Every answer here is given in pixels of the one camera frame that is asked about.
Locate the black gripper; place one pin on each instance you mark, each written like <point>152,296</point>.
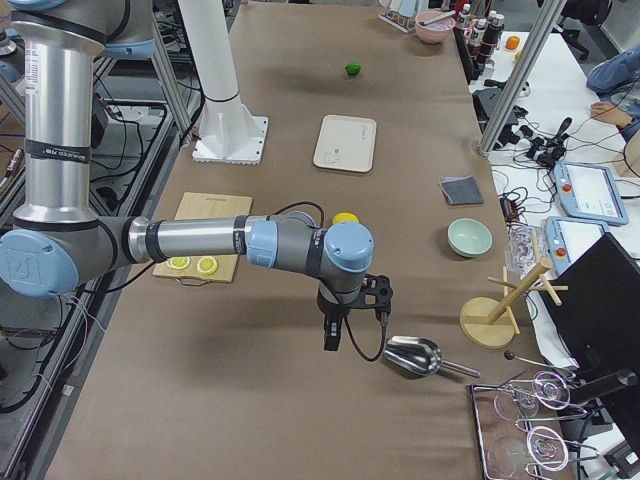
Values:
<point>329,306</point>

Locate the green lemon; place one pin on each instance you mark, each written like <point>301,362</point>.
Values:
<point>353,69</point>

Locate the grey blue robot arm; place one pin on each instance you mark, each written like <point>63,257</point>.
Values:
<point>58,242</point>

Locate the cream plastic tray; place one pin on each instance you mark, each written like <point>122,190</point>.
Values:
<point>346,143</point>

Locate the person's hand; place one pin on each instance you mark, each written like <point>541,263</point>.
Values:
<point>608,113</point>

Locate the metal scoop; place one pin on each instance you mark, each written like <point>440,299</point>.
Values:
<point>422,356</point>

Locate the yellow lemon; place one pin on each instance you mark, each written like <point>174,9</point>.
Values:
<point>342,217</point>

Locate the right lemon slice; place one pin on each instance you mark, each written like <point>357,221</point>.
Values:
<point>207,265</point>

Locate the lemon slice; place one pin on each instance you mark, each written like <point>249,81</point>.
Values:
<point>178,263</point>
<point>207,265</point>

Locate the wooden mug tree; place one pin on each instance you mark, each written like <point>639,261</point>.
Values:
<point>491,323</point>

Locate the mint green bowl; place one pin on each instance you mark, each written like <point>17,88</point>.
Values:
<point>469,237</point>

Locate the left lemon slice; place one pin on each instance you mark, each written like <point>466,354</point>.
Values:
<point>178,263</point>

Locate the grey folded cloth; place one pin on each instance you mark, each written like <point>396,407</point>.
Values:
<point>460,191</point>

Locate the wooden cutting board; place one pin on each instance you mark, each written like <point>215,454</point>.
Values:
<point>205,224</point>

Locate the clear plastic container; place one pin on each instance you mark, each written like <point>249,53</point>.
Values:
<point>524,242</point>

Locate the lower teach pendant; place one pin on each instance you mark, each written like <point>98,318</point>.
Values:
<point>569,238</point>

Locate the teach pendant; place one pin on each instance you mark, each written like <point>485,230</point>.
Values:
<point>589,191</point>
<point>569,238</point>

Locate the black monitor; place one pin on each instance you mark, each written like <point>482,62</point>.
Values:
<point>598,320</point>

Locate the upper teach pendant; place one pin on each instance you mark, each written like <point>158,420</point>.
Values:
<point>589,191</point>

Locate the pink bowl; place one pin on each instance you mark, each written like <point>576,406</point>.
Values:
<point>431,28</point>

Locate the orange fruit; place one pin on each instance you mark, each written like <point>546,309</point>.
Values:
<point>512,43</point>

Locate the dark bottle with white cap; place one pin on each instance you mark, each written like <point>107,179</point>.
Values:
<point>490,38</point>

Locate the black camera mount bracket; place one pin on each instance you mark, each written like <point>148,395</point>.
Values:
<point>375,293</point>

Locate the black wire dish rack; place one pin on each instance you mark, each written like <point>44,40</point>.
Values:
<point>540,427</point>

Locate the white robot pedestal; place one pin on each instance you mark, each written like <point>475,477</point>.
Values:
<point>227,132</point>

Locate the aluminium frame post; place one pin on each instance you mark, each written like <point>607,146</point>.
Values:
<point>536,40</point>

